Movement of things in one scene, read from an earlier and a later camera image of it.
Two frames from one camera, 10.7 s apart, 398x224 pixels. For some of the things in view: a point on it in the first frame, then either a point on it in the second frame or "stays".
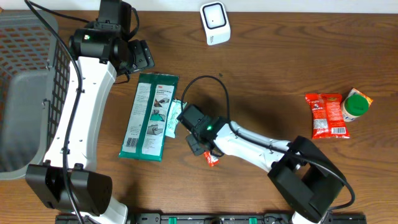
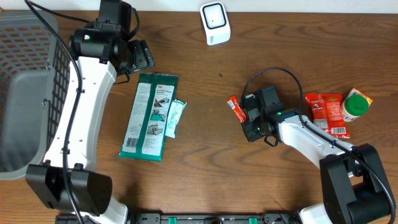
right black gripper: [191, 139] -> [251, 135]
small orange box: [356, 91] stays
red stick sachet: [211, 160] -> [234, 102]
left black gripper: [145, 58] stays
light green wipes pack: [175, 109] stays
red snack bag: [328, 117] stays
